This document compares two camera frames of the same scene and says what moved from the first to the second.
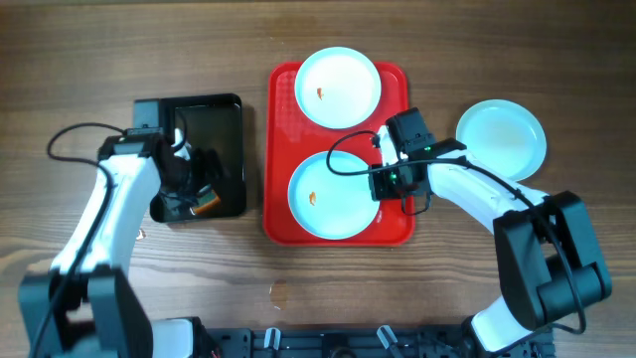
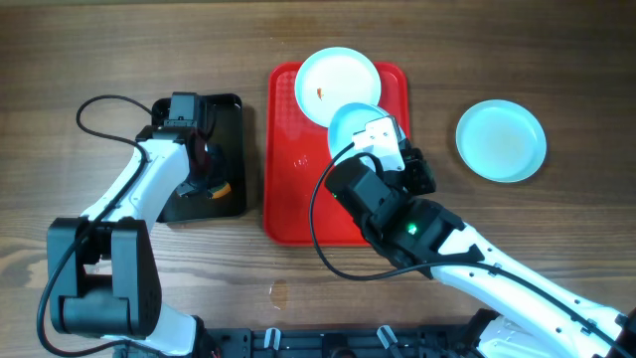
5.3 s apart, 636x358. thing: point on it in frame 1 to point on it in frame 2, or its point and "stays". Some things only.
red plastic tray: x=291 y=136 stays
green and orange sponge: x=206 y=201 to x=219 y=191
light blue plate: x=330 y=206 to x=349 y=119
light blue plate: x=503 y=135 stays
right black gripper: x=382 y=192 stays
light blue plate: x=338 y=88 stays
